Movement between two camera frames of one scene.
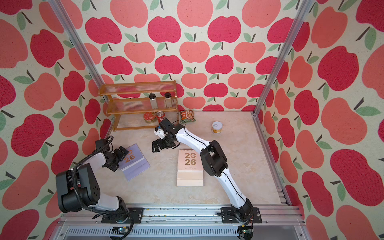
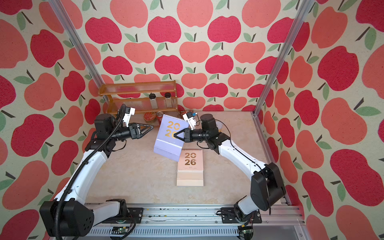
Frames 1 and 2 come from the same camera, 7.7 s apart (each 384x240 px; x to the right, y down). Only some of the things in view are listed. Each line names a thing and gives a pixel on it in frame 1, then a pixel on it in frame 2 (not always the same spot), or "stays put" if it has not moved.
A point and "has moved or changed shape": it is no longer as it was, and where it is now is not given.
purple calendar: (133, 163) has moved or changed shape
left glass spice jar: (152, 97) stays put
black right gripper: (160, 142) -> (188, 135)
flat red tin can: (149, 116) stays put
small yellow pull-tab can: (217, 127) stays put
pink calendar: (190, 171) stays put
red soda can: (160, 116) stays put
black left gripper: (121, 155) -> (138, 133)
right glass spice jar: (168, 99) stays put
